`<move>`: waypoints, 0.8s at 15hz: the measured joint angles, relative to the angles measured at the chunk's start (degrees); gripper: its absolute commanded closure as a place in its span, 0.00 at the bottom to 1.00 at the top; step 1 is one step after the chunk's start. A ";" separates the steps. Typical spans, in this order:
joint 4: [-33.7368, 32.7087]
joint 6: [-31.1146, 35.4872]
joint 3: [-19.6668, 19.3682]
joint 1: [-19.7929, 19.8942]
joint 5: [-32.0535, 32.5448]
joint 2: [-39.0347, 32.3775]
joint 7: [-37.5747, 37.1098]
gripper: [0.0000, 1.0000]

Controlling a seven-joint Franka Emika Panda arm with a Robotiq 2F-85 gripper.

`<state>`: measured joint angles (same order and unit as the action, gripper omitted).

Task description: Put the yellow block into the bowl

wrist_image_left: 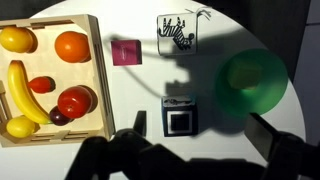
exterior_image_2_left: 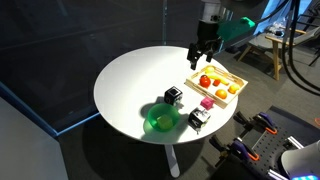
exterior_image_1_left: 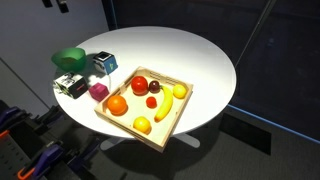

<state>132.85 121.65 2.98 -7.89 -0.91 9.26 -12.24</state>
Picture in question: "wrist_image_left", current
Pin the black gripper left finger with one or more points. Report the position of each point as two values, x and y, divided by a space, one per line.
140 121

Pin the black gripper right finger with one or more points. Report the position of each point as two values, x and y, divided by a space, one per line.
263 135

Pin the green translucent bowl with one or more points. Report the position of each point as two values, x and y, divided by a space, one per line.
270 96

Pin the magenta block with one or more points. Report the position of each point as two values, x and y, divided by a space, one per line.
126 52

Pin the black cube with white square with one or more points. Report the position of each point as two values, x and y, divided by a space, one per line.
180 121

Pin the wooden crate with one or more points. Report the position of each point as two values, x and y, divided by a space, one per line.
103 83

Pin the dark purple toy plum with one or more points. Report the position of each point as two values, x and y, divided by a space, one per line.
58 118

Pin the zebra print cube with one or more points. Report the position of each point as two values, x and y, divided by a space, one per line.
176 33

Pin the toy orange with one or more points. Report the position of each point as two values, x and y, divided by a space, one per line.
71 46

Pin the small red toy fruit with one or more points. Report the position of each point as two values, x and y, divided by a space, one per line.
40 84

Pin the small yellow toy lemon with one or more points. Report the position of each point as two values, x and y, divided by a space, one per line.
20 127

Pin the yellow toy banana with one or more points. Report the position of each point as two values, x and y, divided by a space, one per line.
20 95

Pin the large yellow toy lemon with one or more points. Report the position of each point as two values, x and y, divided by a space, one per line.
16 39

